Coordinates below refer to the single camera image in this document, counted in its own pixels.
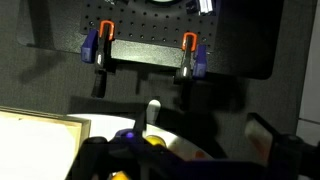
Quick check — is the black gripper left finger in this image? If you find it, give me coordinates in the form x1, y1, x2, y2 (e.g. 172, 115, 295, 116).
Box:
133, 105, 149, 137

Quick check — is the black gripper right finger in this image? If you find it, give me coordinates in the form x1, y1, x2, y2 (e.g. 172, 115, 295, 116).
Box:
244, 112, 279, 167

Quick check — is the yellow toy lemon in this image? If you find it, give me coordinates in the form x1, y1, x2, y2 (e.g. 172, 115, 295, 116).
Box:
145, 134, 167, 148

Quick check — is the yellow orange toy ball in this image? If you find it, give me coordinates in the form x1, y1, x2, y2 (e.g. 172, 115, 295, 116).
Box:
110, 170, 132, 180

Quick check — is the shallow wooden box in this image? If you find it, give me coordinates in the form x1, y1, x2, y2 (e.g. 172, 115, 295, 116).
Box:
0, 105, 92, 180

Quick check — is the white table leg base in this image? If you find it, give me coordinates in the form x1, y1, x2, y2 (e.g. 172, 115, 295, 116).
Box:
147, 99, 162, 125

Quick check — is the blue orange black clamp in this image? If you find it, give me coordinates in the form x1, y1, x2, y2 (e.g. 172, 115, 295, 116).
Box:
173, 31, 210, 84
80, 19, 117, 99

